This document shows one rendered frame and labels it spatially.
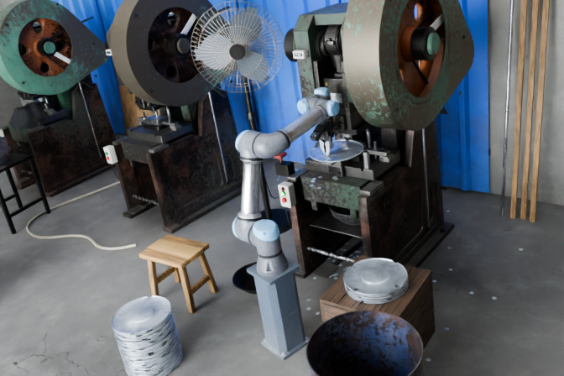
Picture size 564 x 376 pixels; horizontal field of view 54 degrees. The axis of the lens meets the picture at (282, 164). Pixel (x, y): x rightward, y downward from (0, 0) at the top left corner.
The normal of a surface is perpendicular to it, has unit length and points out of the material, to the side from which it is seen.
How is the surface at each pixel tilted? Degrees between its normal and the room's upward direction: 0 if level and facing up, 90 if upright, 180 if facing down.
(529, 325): 0
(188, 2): 90
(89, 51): 90
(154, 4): 90
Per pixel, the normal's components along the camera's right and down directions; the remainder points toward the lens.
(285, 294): 0.62, 0.21
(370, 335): -0.24, 0.36
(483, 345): -0.14, -0.92
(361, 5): -0.60, -0.21
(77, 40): 0.80, 0.11
